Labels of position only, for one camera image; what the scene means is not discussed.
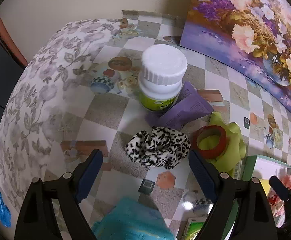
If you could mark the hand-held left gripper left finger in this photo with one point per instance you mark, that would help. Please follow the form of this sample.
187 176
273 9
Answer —
88 177

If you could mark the checkered patterned tablecloth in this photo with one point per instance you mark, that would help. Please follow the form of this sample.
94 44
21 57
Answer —
125 120

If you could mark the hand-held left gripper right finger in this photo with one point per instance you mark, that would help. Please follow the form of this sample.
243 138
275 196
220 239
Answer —
203 175

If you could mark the pink striped fluffy sock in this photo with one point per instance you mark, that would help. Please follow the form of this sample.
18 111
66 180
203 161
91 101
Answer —
288 180

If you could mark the grey floral cloth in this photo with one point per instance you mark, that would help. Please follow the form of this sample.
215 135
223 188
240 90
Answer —
35 92

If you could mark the white pill bottle green label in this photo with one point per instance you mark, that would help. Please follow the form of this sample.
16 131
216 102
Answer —
161 80

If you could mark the leopard print scrunchie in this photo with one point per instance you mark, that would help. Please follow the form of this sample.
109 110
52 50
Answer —
158 147

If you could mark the green tissue packet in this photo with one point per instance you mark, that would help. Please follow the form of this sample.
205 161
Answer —
191 230

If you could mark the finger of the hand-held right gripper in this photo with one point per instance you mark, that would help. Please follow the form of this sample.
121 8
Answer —
280 187

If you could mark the flower painting canvas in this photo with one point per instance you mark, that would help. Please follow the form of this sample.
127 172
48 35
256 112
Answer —
248 30

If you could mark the teal plastic box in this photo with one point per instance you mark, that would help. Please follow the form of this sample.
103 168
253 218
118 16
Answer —
133 222

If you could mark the purple paper packet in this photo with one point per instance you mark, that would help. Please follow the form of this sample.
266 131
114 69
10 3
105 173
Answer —
188 110

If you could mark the white tray green rim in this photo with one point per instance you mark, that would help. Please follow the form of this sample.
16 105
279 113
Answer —
268 167

